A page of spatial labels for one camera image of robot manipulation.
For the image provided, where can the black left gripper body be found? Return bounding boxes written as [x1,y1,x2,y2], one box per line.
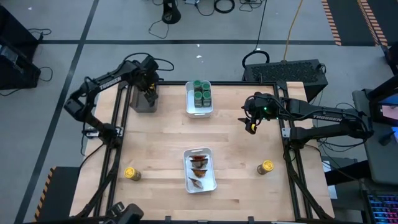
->
[133,57,160,93]

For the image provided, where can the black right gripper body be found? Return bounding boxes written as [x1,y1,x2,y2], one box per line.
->
[243,92,280,134]

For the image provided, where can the yellow lid spice jar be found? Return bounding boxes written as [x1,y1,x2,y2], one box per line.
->
[256,159,275,175]
[124,166,142,182]

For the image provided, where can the white plastic handled bin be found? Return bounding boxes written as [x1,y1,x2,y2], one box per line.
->
[185,80,215,119]
[182,147,218,194]

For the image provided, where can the grey plastic bin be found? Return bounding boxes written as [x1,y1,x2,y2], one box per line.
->
[129,85,159,113]

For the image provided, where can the black perforated case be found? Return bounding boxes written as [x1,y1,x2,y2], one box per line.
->
[241,58,330,103]

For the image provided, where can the black stand base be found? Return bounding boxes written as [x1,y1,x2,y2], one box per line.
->
[161,0,182,25]

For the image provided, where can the black bulky object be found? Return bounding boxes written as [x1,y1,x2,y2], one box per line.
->
[107,201,145,224]

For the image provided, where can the black mat orange striped edges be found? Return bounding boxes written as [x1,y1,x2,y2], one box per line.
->
[33,166,81,222]
[321,0,389,47]

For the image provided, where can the black computer monitor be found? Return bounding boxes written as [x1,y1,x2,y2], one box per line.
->
[368,76,398,127]

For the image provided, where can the grey desk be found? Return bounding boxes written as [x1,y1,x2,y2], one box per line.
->
[352,88,398,186]

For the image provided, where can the black equipment case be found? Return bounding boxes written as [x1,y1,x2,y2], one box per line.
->
[0,5,42,91]

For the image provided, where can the backlit computer keyboard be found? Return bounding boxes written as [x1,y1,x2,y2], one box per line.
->
[368,194,398,224]

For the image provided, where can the black coiled floor cable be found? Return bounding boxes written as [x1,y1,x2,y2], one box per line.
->
[213,0,236,14]
[241,49,271,71]

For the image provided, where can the yellow hanging cable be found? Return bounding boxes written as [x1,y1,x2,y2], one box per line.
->
[282,0,304,62]

